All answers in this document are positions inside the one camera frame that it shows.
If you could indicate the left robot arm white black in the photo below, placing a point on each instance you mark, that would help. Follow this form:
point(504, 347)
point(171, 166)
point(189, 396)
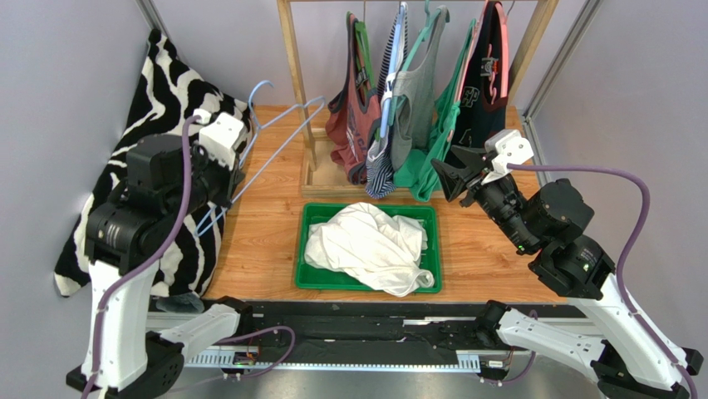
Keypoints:
point(167, 179)

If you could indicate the grey tank top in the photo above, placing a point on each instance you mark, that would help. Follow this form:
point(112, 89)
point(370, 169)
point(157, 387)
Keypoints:
point(411, 131)

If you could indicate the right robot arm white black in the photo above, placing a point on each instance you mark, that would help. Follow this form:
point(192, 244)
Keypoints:
point(632, 358)

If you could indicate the green plastic tray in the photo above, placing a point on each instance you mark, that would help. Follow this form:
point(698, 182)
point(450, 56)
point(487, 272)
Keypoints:
point(308, 277)

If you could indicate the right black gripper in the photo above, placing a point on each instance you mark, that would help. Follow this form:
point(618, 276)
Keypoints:
point(474, 178)

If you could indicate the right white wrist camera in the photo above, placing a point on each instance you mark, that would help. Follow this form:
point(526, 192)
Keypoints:
point(506, 147)

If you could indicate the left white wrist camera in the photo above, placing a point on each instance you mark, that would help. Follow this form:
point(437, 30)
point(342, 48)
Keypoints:
point(221, 136)

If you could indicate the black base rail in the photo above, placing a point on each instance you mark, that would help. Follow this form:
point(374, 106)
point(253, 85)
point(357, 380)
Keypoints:
point(359, 332)

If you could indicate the navy maroon tank top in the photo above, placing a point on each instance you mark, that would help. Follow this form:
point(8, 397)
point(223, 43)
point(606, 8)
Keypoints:
point(477, 120)

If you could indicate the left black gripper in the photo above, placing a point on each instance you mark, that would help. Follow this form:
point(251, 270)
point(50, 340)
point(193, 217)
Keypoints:
point(235, 177)

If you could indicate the light blue plastic hanger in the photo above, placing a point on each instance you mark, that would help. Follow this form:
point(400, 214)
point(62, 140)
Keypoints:
point(394, 54)

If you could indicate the wooden clothes rack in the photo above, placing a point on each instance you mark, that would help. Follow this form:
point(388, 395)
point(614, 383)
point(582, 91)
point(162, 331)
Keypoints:
point(323, 179)

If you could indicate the green tank top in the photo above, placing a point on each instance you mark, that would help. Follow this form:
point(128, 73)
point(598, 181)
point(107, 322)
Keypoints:
point(417, 174)

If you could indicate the teal plastic hanger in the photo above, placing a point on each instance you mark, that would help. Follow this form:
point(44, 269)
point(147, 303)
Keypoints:
point(415, 80)

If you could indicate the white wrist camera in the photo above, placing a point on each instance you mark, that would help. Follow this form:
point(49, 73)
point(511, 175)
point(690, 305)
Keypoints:
point(506, 147)
point(221, 136)

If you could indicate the pink plastic hanger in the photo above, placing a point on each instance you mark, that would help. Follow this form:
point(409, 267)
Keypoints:
point(494, 46)

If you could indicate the green plastic hanger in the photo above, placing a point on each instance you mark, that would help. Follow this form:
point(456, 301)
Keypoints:
point(364, 75)

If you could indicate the red tank top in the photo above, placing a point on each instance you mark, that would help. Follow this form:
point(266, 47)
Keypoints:
point(354, 118)

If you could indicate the blue white striped tank top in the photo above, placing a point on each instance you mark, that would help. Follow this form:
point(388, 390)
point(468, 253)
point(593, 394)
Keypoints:
point(379, 168)

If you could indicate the zebra print blanket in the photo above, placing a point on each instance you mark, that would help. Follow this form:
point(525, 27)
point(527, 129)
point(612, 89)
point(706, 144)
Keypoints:
point(168, 91)

